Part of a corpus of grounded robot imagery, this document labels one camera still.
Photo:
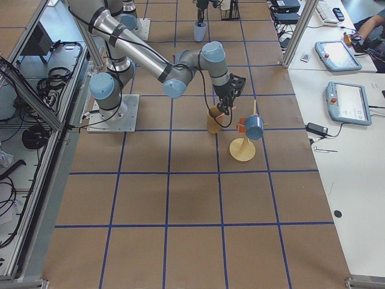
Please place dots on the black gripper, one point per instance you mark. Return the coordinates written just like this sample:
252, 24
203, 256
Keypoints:
222, 91
200, 5

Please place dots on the aluminium frame post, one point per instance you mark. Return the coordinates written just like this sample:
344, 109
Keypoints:
307, 12

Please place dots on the white keyboard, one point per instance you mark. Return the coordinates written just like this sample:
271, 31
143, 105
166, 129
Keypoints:
325, 14

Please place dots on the black power adapter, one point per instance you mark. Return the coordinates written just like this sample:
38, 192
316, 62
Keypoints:
317, 129

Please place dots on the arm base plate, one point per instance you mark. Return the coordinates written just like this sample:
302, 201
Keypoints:
124, 120
142, 28

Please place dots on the light blue plastic cup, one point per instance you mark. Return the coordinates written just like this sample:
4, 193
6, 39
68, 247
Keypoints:
199, 31

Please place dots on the allen key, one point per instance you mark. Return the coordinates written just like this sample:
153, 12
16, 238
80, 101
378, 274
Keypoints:
316, 149

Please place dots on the pink chopstick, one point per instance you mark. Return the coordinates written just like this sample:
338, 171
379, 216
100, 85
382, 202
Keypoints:
223, 114

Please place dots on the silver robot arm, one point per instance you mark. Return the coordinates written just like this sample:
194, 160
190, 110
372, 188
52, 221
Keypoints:
129, 8
101, 18

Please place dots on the orange cup on stand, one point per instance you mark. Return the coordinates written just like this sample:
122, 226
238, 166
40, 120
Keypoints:
240, 126

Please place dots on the teach pendant far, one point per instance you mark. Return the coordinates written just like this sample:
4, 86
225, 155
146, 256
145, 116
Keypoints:
336, 56

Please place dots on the person forearm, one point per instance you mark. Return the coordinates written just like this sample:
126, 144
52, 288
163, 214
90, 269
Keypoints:
372, 23

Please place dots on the blue cup on stand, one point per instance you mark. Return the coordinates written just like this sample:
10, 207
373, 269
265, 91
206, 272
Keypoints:
254, 127

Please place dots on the teach pendant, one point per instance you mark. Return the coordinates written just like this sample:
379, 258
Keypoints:
336, 56
348, 103

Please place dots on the bamboo wooden cup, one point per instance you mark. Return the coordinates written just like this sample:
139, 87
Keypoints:
213, 124

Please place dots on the teach pendant near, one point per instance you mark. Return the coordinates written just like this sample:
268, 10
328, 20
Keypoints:
348, 103

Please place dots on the wooden mug tree stand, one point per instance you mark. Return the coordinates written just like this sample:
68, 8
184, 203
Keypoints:
242, 149

